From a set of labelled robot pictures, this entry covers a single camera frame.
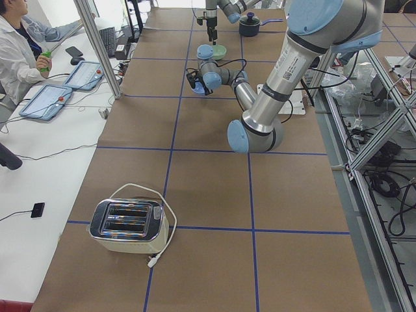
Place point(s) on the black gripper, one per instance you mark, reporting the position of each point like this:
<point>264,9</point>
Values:
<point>205,90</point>
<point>212,22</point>

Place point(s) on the blue bowl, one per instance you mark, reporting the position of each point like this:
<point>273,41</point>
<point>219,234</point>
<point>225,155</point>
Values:
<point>198,88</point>

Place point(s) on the green bowl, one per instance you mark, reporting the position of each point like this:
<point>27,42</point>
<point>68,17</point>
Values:
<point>219,52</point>

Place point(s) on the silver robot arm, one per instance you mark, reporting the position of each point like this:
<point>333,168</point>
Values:
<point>313,27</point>
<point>232,12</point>

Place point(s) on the dark blue lidded saucepan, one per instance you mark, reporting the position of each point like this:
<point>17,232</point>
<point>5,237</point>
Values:
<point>250,24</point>

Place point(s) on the black keyboard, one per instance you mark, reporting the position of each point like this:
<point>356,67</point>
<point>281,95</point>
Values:
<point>108,37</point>

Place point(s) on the far blue teach pendant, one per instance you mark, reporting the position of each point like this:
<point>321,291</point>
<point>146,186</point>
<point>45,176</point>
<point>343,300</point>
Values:
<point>85,76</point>

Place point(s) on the blue teach pendant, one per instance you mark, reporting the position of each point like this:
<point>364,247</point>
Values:
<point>46,103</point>
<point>85,76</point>

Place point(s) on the black computer mouse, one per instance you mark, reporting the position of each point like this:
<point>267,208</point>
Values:
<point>75,60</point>

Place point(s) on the black smartphone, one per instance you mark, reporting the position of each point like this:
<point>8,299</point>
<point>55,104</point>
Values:
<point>74,52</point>

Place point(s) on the cream two-slot toaster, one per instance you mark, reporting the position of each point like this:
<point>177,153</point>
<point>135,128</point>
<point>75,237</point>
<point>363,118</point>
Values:
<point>130,226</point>

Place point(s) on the near blue teach pendant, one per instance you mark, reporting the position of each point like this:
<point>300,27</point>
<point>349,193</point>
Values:
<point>46,103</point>

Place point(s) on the person in white coat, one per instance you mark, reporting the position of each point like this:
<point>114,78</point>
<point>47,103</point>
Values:
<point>21,44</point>

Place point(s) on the small black square device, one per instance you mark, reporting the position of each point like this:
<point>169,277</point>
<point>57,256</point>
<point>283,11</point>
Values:
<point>37,210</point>

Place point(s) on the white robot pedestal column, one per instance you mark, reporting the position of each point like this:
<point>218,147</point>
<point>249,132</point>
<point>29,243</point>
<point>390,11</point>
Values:
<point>294,105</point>

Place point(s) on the aluminium frame post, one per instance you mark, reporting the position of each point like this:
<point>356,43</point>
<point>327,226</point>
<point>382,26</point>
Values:
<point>93,35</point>

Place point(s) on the green handled tool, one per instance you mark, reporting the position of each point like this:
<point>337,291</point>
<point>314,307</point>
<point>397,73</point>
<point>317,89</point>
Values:
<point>45,57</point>

